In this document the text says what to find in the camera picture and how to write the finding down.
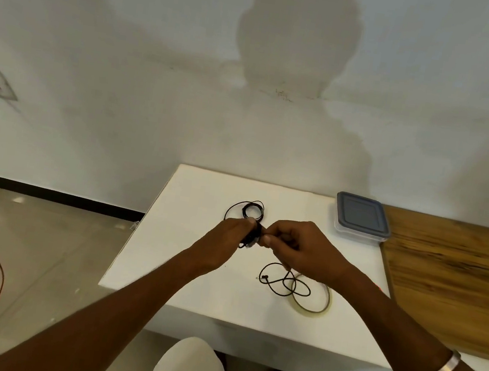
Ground person's right hand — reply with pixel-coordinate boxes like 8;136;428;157
254;215;364;295

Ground person's left hand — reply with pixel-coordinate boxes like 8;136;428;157
182;208;263;285

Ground black wired earphones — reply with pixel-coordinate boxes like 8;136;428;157
232;218;320;301
223;196;267;228

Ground clear tape roll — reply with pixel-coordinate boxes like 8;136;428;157
284;272;335;319

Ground container with grey lid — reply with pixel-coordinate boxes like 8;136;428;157
330;190;396;248

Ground person's right forearm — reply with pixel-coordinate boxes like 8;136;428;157
320;264;489;371

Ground person's left forearm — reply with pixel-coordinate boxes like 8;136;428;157
0;223;208;371

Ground brown wooden board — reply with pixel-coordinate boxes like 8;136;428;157
363;204;489;362

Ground black skirting board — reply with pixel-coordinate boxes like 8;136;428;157
0;160;149;223

